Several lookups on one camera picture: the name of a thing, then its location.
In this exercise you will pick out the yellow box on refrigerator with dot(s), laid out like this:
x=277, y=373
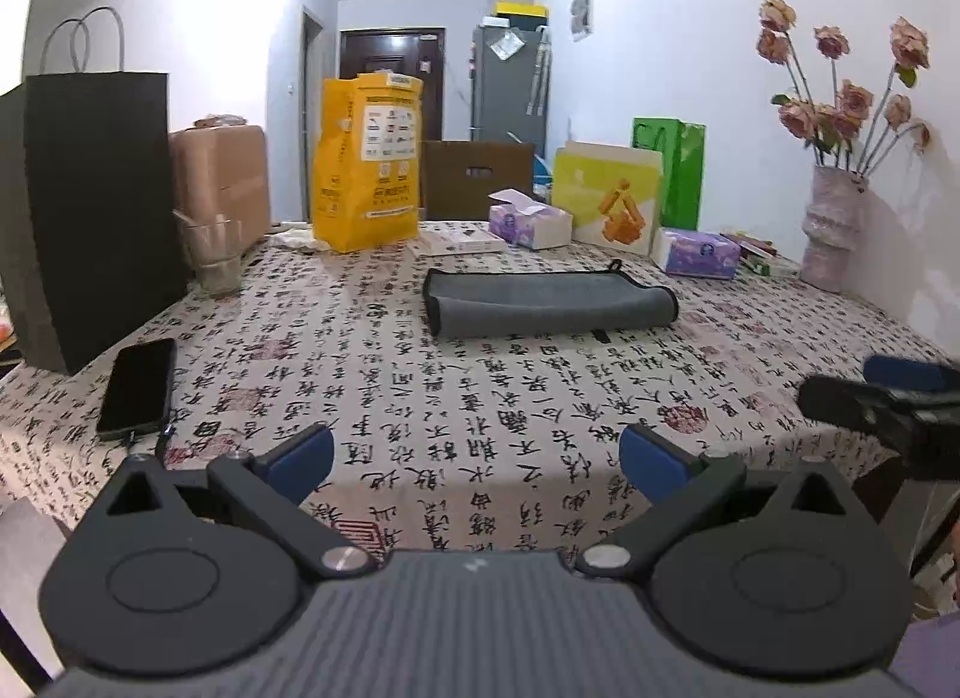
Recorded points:
x=527, y=17

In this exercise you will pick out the grey refrigerator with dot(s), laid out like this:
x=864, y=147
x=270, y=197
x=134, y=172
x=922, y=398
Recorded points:
x=510, y=85

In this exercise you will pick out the yellow paper delivery bag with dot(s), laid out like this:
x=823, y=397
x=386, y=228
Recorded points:
x=366, y=170

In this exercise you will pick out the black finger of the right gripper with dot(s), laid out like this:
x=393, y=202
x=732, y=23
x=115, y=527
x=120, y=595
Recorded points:
x=910, y=406

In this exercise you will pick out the black paper bag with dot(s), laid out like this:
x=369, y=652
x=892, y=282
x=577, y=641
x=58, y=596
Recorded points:
x=90, y=245

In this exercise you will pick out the wall picture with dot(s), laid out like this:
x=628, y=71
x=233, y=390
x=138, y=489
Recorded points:
x=581, y=19

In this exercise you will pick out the stack of colourful books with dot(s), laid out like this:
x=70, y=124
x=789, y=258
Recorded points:
x=755, y=255

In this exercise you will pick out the crumpled white tissue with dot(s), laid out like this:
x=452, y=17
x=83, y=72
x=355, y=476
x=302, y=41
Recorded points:
x=298, y=239

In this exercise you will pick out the brown wooden chair back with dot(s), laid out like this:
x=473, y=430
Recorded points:
x=459, y=176

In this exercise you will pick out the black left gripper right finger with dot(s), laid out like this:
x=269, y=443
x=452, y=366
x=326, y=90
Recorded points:
x=769, y=574

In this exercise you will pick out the purple tissue pack right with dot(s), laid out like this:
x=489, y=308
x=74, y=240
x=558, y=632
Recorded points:
x=684, y=253

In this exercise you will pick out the calligraphy print tablecloth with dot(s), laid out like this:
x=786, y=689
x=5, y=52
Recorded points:
x=502, y=443

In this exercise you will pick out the purple tissue pack open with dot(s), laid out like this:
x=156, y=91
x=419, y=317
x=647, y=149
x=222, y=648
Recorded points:
x=529, y=223

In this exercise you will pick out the dried pink flower bouquet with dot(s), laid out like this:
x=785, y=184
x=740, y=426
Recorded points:
x=854, y=130

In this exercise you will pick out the black smartphone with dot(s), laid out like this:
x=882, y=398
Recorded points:
x=138, y=396

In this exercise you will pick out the clear drinking glass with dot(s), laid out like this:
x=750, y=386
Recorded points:
x=214, y=251

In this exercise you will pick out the pink textured vase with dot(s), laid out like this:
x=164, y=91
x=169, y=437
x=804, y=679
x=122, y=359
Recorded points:
x=832, y=224

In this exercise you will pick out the white flat cardboard box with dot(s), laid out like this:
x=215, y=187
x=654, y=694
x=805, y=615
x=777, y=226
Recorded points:
x=438, y=239

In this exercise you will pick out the green paper bag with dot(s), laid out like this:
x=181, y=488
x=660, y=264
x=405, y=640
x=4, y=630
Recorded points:
x=681, y=145

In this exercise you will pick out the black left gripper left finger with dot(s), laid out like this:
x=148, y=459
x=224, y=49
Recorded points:
x=181, y=572

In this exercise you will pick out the grey and purple microfibre towel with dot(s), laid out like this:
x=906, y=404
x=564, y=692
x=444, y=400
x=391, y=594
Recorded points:
x=479, y=304

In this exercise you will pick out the beige suitcase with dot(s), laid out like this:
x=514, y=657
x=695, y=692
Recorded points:
x=221, y=171

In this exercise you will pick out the yellow-green snack gift bag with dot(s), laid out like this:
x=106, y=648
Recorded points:
x=612, y=193

